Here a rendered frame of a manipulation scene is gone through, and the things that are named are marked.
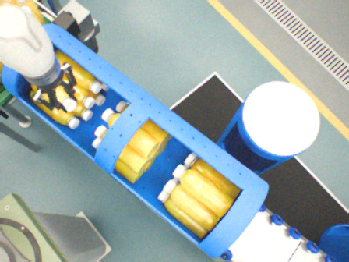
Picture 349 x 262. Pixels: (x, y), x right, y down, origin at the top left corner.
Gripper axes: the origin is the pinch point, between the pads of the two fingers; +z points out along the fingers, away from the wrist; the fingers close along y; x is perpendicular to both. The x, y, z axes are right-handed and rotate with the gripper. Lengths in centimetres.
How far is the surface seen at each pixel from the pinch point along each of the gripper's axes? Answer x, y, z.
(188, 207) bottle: -48.5, -1.5, 7.1
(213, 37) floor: 7, 117, 120
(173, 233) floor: -55, -10, 119
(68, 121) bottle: 0.9, -3.5, 14.2
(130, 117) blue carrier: -19.6, 7.4, -3.6
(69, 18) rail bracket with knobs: 31.6, 28.2, 19.8
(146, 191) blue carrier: -34.5, -5.0, 18.5
